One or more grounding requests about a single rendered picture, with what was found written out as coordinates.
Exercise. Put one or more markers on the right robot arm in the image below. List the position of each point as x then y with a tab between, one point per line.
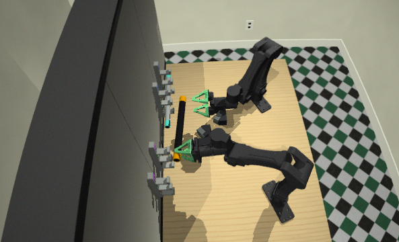
252	84

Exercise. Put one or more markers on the black bar with yellow end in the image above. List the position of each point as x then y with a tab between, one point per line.
179	127

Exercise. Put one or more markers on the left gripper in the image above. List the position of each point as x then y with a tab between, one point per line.
195	151

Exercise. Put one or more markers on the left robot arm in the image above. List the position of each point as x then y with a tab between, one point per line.
296	175

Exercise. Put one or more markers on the grey metal bar with teal ends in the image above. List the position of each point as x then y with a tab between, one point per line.
167	110

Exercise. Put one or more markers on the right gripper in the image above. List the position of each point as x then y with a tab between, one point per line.
210	111

